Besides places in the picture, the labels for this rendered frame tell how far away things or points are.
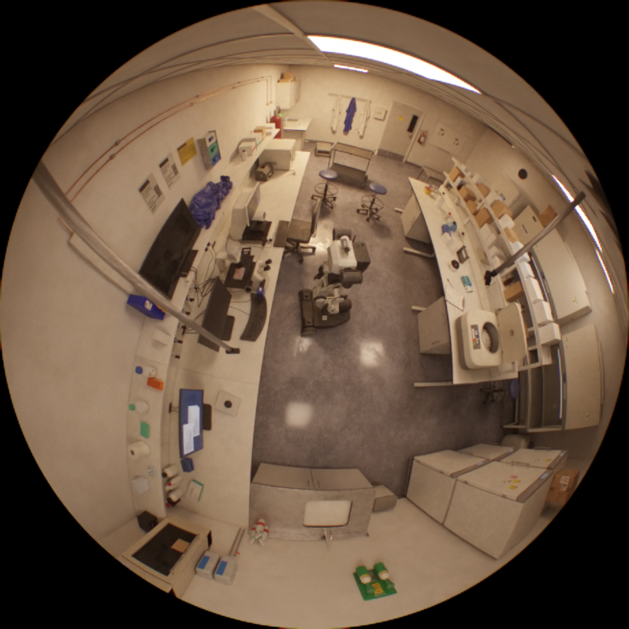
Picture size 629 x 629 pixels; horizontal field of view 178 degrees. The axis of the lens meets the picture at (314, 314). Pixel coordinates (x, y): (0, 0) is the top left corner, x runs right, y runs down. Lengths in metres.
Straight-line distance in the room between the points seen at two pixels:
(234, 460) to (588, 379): 4.72
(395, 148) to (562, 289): 5.92
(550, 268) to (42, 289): 5.61
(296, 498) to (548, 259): 5.02
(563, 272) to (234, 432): 5.12
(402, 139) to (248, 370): 7.15
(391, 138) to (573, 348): 6.82
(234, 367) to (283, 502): 1.39
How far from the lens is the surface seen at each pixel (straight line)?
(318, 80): 6.80
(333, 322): 2.57
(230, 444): 2.00
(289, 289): 2.90
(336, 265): 1.53
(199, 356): 2.06
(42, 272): 1.37
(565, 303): 4.24
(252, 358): 1.88
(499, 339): 2.62
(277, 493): 2.12
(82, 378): 1.58
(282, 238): 2.42
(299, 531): 2.42
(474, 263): 3.26
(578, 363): 4.11
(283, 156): 3.65
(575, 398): 4.14
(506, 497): 2.13
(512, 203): 5.13
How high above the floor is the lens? 2.57
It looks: 69 degrees down
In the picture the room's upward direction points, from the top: 15 degrees clockwise
